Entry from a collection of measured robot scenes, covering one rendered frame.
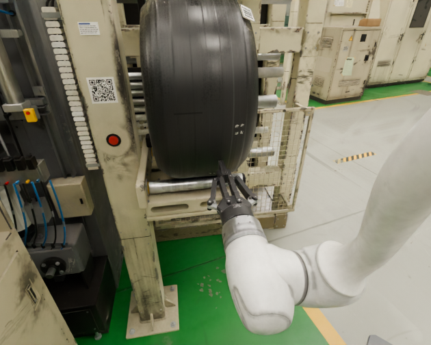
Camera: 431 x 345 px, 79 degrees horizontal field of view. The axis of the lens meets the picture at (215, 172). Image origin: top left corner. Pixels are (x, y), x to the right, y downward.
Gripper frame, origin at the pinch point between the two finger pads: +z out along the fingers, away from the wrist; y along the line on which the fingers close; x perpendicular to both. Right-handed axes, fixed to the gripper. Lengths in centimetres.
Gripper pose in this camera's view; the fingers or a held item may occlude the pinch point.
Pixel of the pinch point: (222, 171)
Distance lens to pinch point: 73.6
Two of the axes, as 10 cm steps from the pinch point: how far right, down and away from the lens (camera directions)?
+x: -0.1, 7.9, 6.2
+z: -1.6, -6.1, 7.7
